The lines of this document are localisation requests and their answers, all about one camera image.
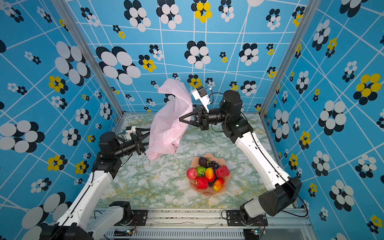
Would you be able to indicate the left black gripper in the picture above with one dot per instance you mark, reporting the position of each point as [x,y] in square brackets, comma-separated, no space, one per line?
[139,145]

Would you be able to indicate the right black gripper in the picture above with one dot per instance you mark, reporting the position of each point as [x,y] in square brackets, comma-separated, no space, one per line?
[202,118]

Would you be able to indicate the pink plastic bag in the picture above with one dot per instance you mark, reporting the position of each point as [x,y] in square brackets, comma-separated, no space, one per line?
[166,130]

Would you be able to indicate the red orange mango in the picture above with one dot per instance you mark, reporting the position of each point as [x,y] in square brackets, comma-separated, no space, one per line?
[210,175]

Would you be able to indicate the red pomegranate fruit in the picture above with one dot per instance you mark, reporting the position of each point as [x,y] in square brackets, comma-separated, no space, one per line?
[222,172]

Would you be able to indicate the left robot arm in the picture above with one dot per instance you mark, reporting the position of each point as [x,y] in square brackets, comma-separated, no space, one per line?
[75,224]

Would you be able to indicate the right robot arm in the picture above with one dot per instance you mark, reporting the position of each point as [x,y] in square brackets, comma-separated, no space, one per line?
[282,190]

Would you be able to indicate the dark mangosteen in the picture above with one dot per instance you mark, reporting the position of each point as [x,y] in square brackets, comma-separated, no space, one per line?
[204,162]

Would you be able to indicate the green apple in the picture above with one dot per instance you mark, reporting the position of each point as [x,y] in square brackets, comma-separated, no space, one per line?
[201,171]

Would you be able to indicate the pink red apple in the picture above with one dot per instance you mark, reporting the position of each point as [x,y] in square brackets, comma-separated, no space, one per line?
[192,174]

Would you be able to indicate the purple grape bunch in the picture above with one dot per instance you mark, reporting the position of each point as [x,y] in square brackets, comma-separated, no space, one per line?
[214,165]

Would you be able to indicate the red yellow peach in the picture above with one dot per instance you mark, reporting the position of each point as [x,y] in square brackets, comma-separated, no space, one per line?
[218,184]

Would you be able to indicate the left green circuit board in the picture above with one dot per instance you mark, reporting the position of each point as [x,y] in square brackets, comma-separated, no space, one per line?
[124,233]

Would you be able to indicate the green circuit board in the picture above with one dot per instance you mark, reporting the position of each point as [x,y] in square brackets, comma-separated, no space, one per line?
[252,234]
[124,233]

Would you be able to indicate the right green circuit board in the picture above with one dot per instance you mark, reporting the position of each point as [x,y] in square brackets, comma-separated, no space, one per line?
[252,234]

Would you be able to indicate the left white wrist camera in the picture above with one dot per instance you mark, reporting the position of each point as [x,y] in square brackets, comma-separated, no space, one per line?
[130,132]

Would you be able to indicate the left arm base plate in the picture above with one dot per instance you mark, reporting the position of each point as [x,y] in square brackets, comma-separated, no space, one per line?
[135,218]

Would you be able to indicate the aluminium front rail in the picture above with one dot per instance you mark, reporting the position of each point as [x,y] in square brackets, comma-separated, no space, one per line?
[208,224]

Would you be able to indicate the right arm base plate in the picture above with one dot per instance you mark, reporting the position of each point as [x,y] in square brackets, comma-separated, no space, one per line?
[234,219]

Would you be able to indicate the left aluminium corner post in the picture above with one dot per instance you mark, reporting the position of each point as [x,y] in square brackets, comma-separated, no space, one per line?
[78,36]

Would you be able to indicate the aluminium corner post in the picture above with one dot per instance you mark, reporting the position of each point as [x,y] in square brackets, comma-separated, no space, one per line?
[78,36]
[288,57]

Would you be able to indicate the right aluminium corner post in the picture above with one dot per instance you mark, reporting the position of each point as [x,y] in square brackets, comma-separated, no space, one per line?
[288,57]

